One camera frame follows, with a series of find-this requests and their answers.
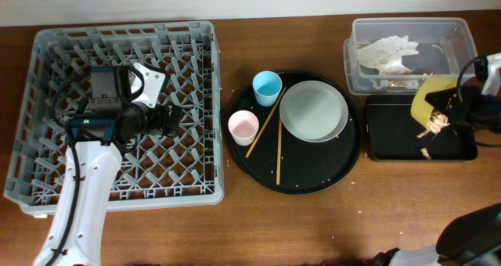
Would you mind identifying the noodle food scraps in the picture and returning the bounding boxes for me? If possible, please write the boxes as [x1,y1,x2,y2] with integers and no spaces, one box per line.
[411,109,450,139]

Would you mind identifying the grey round plate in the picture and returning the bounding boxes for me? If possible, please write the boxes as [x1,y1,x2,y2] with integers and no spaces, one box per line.
[279,81,349,143]

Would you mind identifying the blue plastic cup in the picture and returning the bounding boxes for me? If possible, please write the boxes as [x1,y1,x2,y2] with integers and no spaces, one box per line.
[252,70,283,107]

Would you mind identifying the yellow bowl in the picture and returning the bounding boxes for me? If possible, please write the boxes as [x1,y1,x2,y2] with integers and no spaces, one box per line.
[410,75,457,128]

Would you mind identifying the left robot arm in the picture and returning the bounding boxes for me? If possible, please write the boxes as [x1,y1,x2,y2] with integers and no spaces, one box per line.
[34,63,182,265]

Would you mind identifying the gold snack wrapper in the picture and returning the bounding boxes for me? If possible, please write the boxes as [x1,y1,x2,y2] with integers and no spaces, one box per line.
[388,79,420,89]

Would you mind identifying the clear plastic bin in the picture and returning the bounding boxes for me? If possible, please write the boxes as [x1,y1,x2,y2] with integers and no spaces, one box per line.
[344,17,477,95]

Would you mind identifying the white napkin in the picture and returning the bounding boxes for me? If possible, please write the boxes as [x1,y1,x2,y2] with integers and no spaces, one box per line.
[355,35,419,92]

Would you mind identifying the grey dishwasher rack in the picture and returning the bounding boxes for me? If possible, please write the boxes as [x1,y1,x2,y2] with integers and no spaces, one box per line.
[4,21,225,216]

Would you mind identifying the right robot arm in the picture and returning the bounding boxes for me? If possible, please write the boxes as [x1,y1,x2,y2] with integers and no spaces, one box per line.
[365,53,500,266]

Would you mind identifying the round black tray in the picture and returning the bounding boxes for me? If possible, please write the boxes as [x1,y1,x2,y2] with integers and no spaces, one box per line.
[228,70,363,194]

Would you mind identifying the wooden chopstick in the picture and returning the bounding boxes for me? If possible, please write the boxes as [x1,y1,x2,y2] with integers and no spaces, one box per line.
[276,117,283,185]
[245,87,287,158]

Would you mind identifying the black rectangular tray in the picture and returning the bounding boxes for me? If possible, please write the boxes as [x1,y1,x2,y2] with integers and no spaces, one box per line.
[364,95,478,161]

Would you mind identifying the pink plastic cup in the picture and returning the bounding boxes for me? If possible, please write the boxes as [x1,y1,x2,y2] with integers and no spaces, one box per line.
[228,110,259,146]

